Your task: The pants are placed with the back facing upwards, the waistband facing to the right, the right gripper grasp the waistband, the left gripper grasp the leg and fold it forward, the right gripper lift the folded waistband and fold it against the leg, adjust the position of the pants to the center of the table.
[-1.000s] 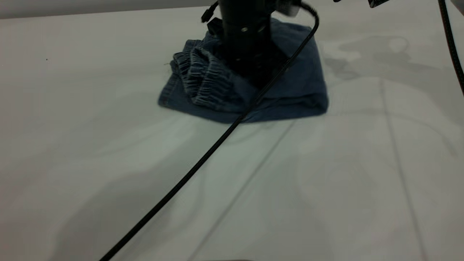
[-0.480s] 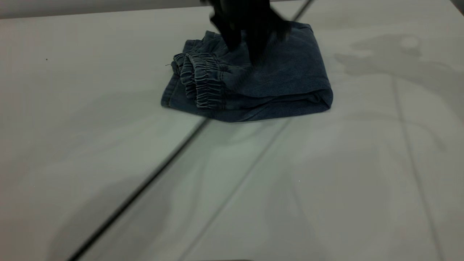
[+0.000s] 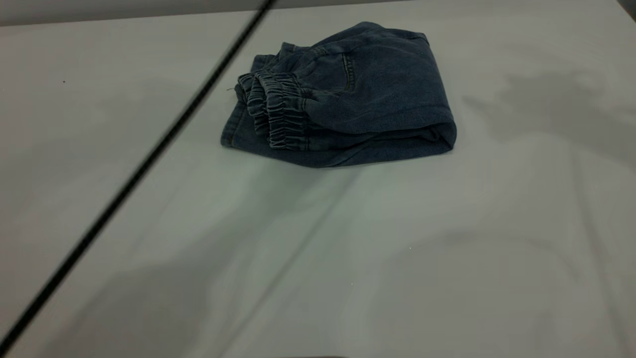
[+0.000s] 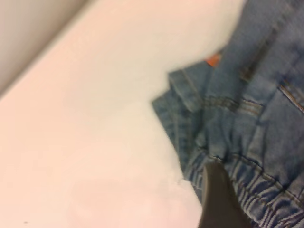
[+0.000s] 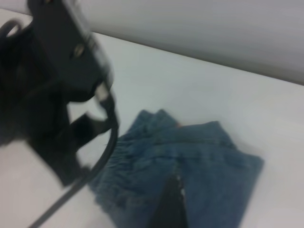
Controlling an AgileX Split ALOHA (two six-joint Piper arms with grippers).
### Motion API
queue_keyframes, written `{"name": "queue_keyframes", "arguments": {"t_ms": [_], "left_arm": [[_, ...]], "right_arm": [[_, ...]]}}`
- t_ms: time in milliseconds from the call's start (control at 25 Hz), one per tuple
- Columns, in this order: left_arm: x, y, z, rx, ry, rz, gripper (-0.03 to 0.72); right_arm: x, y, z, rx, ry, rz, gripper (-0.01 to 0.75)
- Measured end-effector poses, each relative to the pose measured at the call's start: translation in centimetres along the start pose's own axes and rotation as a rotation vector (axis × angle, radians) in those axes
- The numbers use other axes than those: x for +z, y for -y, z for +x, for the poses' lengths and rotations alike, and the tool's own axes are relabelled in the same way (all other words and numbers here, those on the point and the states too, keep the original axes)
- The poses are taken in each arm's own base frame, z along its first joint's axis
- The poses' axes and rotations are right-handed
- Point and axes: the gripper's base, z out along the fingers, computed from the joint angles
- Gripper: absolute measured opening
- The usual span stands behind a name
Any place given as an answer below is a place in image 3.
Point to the blue denim shorts basketball print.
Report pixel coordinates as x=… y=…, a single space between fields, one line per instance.
x=387 y=89

